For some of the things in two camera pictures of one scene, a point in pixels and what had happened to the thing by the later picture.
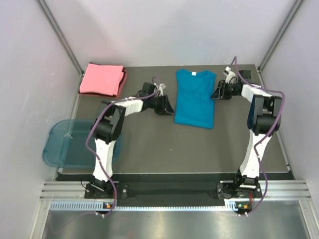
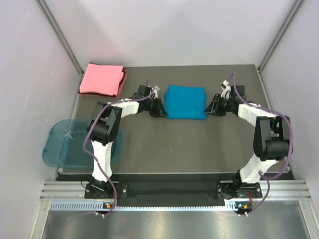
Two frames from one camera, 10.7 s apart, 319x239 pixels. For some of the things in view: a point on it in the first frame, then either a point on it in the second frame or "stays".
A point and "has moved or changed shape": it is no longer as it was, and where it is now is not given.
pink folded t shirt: x=102 y=79 stays
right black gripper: x=221 y=92 to x=214 y=107
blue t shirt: x=194 y=106 has moved or changed shape
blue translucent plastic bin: x=64 y=145 stays
